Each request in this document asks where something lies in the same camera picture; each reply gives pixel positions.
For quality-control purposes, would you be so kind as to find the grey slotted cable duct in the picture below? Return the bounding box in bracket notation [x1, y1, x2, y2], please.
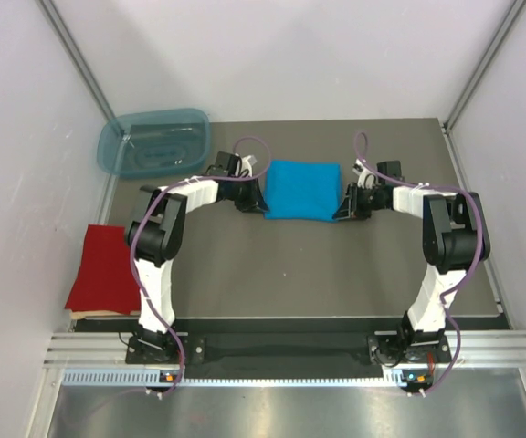
[61, 369, 426, 389]

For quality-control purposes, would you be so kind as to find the right aluminium corner post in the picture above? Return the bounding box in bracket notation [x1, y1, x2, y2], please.
[443, 0, 526, 131]

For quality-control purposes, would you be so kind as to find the aluminium corner post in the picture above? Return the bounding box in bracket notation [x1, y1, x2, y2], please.
[443, 0, 526, 131]
[36, 0, 116, 121]

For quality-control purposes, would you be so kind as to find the aluminium frame rail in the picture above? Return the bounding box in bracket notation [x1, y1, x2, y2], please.
[44, 333, 127, 368]

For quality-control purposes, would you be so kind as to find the blue t shirt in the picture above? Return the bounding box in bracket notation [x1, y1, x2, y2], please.
[264, 160, 342, 223]

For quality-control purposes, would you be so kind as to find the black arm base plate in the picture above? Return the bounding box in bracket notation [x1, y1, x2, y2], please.
[124, 318, 451, 366]

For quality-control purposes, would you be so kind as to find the red folded t shirt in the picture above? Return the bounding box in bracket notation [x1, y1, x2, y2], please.
[65, 224, 141, 313]

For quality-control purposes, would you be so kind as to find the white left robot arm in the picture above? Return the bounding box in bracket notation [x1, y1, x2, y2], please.
[125, 152, 269, 362]

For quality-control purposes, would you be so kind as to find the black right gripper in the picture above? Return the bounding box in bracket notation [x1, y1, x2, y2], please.
[333, 182, 386, 221]

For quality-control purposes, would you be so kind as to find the teal plastic basin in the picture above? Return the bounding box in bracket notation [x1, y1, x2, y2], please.
[97, 108, 211, 179]

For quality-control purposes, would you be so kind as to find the left aluminium corner post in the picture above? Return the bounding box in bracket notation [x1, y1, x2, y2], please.
[36, 0, 116, 121]

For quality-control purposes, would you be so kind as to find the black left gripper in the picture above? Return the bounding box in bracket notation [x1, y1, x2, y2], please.
[227, 173, 268, 214]

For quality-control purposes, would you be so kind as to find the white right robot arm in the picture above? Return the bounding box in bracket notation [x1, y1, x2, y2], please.
[332, 159, 490, 361]

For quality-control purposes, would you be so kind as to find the beige folded t shirt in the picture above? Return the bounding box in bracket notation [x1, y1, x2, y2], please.
[68, 310, 141, 320]

